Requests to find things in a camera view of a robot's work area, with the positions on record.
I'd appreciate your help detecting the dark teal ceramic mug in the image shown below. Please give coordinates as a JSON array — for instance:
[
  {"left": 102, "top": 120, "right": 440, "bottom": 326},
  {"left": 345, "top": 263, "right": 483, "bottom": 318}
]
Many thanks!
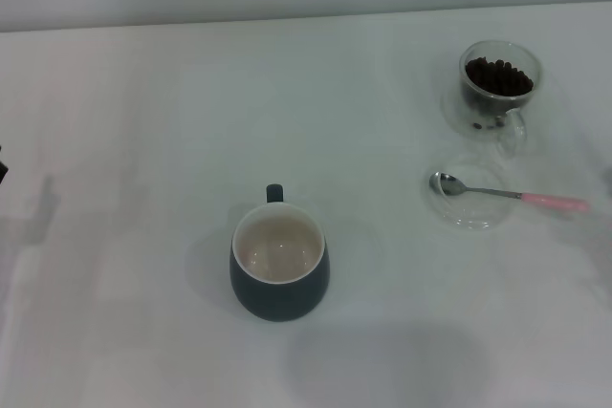
[{"left": 228, "top": 183, "right": 331, "bottom": 322}]

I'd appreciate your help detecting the clear glass round dish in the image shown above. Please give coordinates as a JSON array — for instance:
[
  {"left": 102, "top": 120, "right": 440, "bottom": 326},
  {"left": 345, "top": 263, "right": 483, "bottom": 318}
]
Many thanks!
[{"left": 423, "top": 152, "right": 515, "bottom": 232}]

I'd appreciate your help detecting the metal spoon with pink handle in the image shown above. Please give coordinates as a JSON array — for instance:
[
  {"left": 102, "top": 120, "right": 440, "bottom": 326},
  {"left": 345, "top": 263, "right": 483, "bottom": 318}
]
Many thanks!
[{"left": 428, "top": 171, "right": 591, "bottom": 212}]

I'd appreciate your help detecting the coffee beans pile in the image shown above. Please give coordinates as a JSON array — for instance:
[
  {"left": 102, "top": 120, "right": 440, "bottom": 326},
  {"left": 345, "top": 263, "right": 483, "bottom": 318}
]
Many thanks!
[{"left": 464, "top": 57, "right": 536, "bottom": 97}]

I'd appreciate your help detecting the clear glass cup with handle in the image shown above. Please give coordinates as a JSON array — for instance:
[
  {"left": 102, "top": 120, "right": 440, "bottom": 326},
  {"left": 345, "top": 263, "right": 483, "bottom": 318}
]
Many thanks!
[{"left": 458, "top": 41, "right": 544, "bottom": 157}]

